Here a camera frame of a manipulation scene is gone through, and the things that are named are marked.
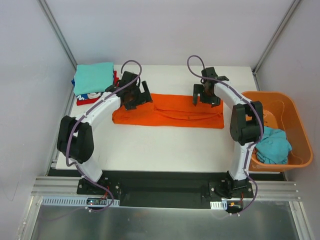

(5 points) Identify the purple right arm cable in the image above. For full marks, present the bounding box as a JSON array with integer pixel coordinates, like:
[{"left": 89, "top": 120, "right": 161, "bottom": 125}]
[{"left": 187, "top": 55, "right": 265, "bottom": 220}]

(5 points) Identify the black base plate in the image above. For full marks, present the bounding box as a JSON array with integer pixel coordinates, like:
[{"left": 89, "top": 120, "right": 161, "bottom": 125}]
[{"left": 47, "top": 167, "right": 255, "bottom": 208}]

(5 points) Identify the left aluminium frame post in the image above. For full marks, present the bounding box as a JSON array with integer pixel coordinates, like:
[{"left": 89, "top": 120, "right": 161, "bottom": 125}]
[{"left": 37, "top": 0, "right": 77, "bottom": 70}]

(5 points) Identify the left white cable duct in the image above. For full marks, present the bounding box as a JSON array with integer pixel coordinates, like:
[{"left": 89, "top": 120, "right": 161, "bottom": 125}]
[{"left": 42, "top": 196, "right": 120, "bottom": 208}]

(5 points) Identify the right white cable duct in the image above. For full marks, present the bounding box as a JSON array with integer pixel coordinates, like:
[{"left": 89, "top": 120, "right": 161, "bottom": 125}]
[{"left": 210, "top": 200, "right": 228, "bottom": 210}]

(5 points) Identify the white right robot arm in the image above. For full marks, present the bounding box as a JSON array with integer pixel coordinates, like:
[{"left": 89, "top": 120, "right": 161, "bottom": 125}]
[{"left": 193, "top": 67, "right": 264, "bottom": 198}]

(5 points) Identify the folded teal t shirt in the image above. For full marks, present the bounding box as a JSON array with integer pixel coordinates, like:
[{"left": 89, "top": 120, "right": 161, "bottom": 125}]
[{"left": 73, "top": 62, "right": 114, "bottom": 96}]

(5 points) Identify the folded red t shirt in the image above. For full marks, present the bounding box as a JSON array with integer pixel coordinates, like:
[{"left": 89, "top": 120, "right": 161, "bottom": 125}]
[{"left": 76, "top": 73, "right": 119, "bottom": 106}]

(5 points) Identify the aluminium frame post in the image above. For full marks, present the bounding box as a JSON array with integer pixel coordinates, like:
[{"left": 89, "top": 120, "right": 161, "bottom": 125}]
[
  {"left": 37, "top": 0, "right": 77, "bottom": 70},
  {"left": 252, "top": 0, "right": 302, "bottom": 76}
]

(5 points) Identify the white cable duct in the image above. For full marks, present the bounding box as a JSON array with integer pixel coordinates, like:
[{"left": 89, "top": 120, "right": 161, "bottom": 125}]
[
  {"left": 210, "top": 200, "right": 228, "bottom": 210},
  {"left": 42, "top": 196, "right": 120, "bottom": 208}
]

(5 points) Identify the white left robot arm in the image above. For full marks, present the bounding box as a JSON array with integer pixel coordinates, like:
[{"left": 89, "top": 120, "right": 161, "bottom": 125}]
[{"left": 57, "top": 71, "right": 152, "bottom": 195}]

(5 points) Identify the orange plastic tub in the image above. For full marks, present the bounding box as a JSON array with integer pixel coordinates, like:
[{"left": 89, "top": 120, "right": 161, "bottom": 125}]
[{"left": 242, "top": 91, "right": 313, "bottom": 172}]

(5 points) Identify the right aluminium frame post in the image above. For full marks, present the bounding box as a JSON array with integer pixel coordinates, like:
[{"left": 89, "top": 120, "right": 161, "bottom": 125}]
[{"left": 252, "top": 0, "right": 302, "bottom": 76}]

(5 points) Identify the folded blue t shirt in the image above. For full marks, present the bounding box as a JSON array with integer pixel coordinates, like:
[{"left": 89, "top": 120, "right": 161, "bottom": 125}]
[{"left": 76, "top": 70, "right": 119, "bottom": 101}]

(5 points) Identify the orange t shirt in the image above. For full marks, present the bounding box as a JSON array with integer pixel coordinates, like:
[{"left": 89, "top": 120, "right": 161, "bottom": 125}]
[{"left": 112, "top": 93, "right": 225, "bottom": 129}]

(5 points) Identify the crumpled teal t shirt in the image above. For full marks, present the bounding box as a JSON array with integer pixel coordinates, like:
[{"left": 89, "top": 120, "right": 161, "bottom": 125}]
[{"left": 255, "top": 126, "right": 292, "bottom": 165}]

